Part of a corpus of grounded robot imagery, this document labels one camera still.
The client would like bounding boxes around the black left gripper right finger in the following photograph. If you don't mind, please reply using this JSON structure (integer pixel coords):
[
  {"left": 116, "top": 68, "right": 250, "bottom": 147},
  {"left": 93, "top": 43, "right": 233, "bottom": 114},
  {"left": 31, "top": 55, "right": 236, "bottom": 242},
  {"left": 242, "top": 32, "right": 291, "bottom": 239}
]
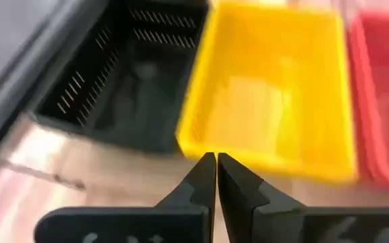
[{"left": 216, "top": 152, "right": 389, "bottom": 243}]

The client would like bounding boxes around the orange plastic slotted basket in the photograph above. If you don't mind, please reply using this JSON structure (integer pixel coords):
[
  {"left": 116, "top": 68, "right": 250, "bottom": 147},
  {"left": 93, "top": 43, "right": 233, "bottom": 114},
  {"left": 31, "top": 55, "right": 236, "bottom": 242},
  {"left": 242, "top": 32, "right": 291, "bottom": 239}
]
[{"left": 348, "top": 9, "right": 389, "bottom": 190}]

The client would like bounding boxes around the black plastic slotted basket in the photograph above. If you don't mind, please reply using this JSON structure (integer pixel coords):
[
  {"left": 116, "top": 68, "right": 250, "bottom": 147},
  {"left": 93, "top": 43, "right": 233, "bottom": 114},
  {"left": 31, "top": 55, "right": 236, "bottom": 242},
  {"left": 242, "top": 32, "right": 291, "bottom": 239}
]
[{"left": 32, "top": 0, "right": 211, "bottom": 155}]

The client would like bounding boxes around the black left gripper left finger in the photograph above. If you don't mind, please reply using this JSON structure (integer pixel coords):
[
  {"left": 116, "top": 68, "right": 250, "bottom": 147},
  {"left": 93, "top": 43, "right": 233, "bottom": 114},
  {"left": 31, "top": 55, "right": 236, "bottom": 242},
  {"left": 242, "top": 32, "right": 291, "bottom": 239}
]
[{"left": 34, "top": 151, "right": 216, "bottom": 243}]

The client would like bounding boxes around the yellow plastic slotted basket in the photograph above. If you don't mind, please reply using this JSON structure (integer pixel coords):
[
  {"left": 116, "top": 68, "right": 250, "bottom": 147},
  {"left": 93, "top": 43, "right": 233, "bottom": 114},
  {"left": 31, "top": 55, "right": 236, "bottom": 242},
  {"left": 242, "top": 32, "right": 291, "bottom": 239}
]
[{"left": 176, "top": 1, "right": 359, "bottom": 185}]

